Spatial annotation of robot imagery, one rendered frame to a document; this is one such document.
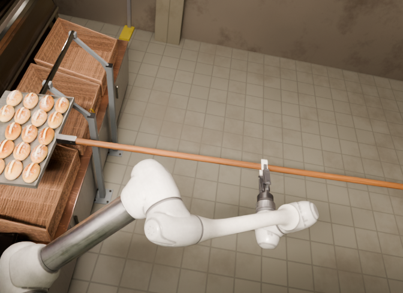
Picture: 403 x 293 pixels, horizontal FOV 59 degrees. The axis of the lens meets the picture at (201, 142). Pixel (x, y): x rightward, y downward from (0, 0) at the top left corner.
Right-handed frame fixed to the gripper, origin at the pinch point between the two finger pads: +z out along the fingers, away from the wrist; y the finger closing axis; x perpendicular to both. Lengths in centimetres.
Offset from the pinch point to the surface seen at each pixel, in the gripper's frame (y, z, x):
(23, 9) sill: 2, 102, -156
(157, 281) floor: 120, -22, -44
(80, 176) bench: 62, 19, -102
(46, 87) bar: 2, 35, -118
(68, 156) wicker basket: 53, 28, -112
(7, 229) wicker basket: 52, -26, -127
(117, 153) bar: 118, 83, -94
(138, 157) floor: 119, 82, -76
